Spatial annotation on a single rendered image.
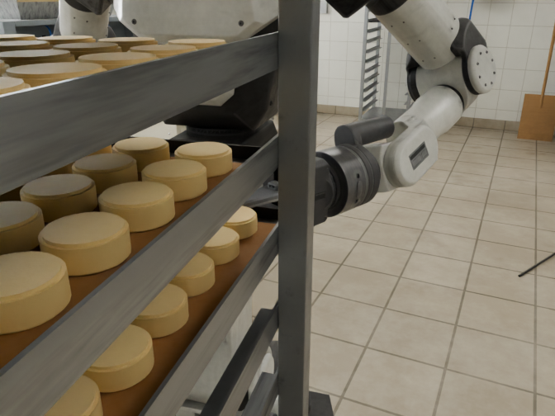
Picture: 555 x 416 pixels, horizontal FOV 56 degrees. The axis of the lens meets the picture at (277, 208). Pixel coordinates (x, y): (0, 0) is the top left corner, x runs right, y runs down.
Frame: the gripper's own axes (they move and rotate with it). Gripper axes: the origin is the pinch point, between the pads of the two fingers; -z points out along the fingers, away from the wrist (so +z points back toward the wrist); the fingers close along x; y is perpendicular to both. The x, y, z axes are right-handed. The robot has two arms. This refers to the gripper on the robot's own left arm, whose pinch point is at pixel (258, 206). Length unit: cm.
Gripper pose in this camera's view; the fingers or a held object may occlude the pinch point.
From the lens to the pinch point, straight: 60.4
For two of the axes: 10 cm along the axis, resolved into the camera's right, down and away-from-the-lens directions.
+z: 7.3, -2.6, 6.4
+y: 6.9, 2.8, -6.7
